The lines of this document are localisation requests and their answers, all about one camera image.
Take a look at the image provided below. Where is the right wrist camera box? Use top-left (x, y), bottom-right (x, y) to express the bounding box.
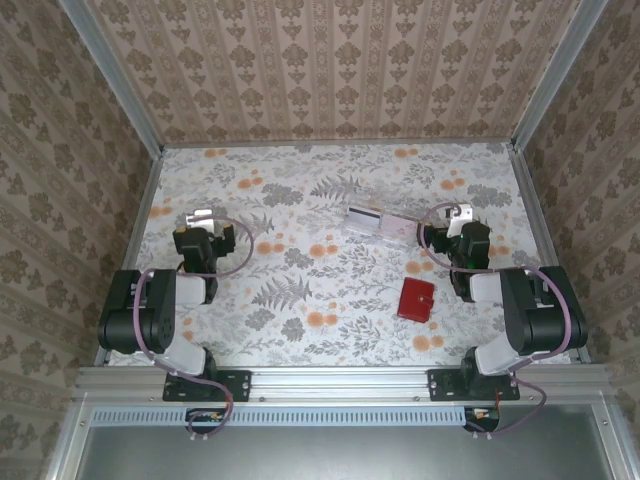
top-left (446, 202), bottom-right (474, 240)

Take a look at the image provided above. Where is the aluminium table back rail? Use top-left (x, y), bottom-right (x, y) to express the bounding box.
top-left (162, 139), bottom-right (516, 149)

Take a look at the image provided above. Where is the pink printed card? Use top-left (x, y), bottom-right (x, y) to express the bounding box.
top-left (382, 212), bottom-right (417, 242)

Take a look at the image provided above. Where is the pale blue slotted cable duct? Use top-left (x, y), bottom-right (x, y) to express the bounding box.
top-left (92, 405), bottom-right (501, 427)

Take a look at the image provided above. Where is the white magnetic stripe card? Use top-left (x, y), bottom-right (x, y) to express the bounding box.
top-left (347, 205), bottom-right (384, 234)

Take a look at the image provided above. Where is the grey metal sheet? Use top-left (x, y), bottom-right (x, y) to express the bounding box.
top-left (74, 424), bottom-right (619, 480)

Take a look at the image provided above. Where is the aluminium frame post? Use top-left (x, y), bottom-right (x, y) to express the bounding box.
top-left (59, 0), bottom-right (166, 154)
top-left (509, 0), bottom-right (611, 150)

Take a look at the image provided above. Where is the aluminium table side rail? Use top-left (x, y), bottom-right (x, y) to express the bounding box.
top-left (505, 142), bottom-right (592, 365)
top-left (93, 147), bottom-right (166, 367)

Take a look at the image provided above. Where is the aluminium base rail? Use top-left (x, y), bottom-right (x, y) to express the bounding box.
top-left (74, 363), bottom-right (615, 405)

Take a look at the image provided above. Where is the red card holder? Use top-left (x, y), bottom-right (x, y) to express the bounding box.
top-left (397, 277), bottom-right (436, 322)

